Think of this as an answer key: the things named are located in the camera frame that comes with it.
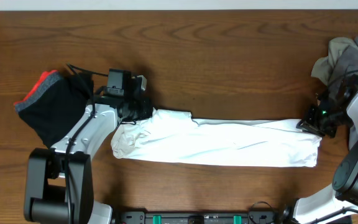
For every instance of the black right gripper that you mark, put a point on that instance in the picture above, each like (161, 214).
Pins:
(309, 124)

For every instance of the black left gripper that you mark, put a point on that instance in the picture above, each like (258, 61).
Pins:
(146, 108)

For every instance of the white t-shirt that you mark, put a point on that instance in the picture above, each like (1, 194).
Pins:
(177, 137)

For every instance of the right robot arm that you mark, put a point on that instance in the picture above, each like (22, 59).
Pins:
(340, 199)

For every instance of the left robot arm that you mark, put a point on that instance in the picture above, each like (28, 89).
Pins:
(59, 182)

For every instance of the olive grey garment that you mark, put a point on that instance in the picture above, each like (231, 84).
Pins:
(323, 67)

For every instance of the folded black garment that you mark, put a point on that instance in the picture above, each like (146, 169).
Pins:
(54, 114)

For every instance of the folded grey garment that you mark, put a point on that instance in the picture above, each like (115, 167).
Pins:
(51, 80)

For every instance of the folded red garment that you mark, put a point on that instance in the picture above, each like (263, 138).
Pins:
(42, 78)

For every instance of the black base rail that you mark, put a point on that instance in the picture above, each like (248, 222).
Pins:
(255, 215)

